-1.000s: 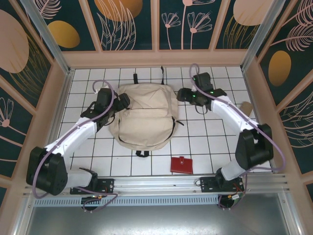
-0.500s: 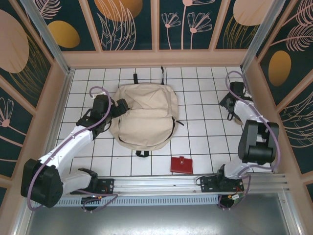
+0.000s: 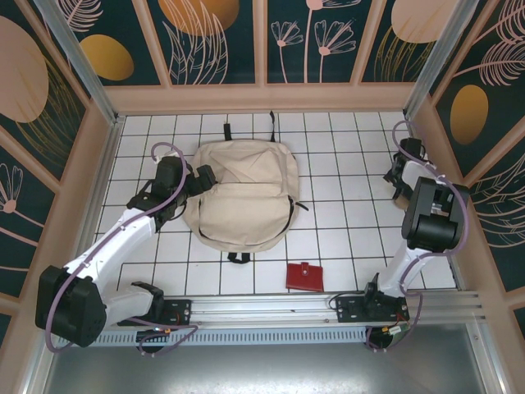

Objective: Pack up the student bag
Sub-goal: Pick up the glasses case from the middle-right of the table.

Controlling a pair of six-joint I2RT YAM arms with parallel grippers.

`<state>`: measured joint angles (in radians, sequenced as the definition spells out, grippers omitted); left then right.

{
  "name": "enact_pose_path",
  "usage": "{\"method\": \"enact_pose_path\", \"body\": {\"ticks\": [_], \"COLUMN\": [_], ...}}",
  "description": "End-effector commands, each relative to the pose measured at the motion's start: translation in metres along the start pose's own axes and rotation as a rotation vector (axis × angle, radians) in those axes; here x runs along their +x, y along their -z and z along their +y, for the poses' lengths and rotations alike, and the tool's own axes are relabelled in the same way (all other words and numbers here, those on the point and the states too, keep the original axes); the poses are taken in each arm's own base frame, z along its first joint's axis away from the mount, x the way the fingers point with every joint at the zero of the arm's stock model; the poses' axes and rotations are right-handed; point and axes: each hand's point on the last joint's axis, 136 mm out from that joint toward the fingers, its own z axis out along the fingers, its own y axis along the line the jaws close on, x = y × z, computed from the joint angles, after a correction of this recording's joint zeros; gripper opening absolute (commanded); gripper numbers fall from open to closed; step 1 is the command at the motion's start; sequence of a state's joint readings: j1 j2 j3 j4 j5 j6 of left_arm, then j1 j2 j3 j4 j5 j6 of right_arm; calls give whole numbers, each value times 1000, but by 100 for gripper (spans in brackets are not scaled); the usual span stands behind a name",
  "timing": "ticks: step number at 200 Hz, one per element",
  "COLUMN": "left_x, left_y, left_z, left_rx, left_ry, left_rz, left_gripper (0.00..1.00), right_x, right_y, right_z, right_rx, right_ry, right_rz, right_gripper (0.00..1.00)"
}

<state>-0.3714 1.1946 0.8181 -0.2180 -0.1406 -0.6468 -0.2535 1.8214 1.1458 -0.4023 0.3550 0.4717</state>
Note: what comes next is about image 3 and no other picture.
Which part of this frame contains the slotted grey cable duct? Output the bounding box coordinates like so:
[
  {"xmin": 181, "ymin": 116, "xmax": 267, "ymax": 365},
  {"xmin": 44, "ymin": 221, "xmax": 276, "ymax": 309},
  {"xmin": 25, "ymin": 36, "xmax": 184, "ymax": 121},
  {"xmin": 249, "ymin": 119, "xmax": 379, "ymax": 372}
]
[{"xmin": 55, "ymin": 330, "xmax": 368, "ymax": 346}]

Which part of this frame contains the aluminium mounting rail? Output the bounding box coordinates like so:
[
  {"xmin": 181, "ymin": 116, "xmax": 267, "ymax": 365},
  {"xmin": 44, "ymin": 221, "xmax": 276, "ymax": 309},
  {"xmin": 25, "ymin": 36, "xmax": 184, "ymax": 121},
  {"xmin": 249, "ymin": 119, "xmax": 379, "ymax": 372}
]
[{"xmin": 39, "ymin": 290, "xmax": 489, "ymax": 329}]

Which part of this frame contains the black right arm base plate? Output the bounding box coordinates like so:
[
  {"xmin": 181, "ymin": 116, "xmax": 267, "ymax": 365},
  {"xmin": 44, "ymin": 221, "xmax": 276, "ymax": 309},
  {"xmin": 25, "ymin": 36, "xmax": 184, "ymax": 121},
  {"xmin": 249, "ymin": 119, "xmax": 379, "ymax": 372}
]
[{"xmin": 335, "ymin": 295, "xmax": 411, "ymax": 325}]

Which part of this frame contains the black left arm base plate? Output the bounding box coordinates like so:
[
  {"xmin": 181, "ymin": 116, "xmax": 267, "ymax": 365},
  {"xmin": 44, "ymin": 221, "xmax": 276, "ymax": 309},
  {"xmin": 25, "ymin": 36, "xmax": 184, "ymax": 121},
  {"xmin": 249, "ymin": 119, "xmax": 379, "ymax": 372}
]
[{"xmin": 117, "ymin": 298, "xmax": 194, "ymax": 328}]

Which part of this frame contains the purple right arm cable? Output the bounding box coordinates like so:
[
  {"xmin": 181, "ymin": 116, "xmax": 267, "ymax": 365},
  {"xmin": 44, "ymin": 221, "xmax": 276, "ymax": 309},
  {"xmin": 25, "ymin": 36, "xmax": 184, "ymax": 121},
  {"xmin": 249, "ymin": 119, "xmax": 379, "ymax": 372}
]
[{"xmin": 364, "ymin": 120, "xmax": 469, "ymax": 354}]

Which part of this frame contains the cream canvas backpack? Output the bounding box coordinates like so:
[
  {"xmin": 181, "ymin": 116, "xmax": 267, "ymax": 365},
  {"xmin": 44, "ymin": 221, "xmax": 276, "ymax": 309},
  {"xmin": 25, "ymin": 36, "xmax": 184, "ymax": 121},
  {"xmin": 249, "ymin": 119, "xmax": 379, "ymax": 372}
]
[{"xmin": 182, "ymin": 110, "xmax": 309, "ymax": 264}]

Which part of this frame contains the red leather wallet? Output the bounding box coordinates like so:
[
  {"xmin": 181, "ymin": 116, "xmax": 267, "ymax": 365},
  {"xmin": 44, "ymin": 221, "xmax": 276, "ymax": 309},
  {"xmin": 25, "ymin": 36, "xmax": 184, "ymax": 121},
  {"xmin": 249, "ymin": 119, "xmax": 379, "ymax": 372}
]
[{"xmin": 285, "ymin": 262, "xmax": 324, "ymax": 291}]

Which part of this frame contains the aluminium frame post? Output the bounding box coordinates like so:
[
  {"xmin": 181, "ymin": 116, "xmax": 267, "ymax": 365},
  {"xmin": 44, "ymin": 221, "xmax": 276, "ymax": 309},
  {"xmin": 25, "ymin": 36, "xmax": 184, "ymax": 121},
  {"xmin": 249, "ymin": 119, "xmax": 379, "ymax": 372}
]
[
  {"xmin": 404, "ymin": 0, "xmax": 482, "ymax": 120},
  {"xmin": 34, "ymin": 0, "xmax": 125, "ymax": 124}
]

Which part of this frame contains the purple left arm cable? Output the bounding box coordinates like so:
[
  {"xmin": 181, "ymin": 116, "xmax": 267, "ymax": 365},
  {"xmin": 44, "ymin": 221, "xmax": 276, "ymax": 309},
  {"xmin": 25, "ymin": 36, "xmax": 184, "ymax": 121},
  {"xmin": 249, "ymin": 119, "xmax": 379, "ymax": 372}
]
[{"xmin": 44, "ymin": 141, "xmax": 200, "ymax": 357}]

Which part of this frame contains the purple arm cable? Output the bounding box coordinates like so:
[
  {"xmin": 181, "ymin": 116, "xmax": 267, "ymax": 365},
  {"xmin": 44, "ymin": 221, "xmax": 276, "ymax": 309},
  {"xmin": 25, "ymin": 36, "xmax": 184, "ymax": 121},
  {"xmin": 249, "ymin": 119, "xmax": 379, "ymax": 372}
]
[
  {"xmin": 44, "ymin": 141, "xmax": 200, "ymax": 357},
  {"xmin": 364, "ymin": 120, "xmax": 469, "ymax": 354}
]

